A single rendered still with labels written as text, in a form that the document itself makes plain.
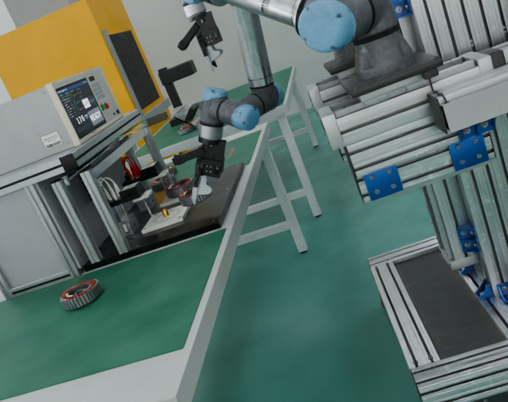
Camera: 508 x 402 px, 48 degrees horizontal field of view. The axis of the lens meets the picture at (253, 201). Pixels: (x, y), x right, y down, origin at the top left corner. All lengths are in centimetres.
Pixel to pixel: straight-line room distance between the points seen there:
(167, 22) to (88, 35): 187
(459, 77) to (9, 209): 134
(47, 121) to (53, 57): 388
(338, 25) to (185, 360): 77
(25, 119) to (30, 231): 35
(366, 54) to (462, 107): 27
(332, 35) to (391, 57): 19
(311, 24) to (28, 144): 102
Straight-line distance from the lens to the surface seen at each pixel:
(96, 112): 207
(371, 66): 147
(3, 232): 195
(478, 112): 140
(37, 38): 582
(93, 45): 562
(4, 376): 150
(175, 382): 108
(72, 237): 190
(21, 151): 197
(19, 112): 194
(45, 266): 194
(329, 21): 132
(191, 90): 733
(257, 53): 173
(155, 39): 735
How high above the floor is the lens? 128
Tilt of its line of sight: 17 degrees down
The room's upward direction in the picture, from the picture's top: 22 degrees counter-clockwise
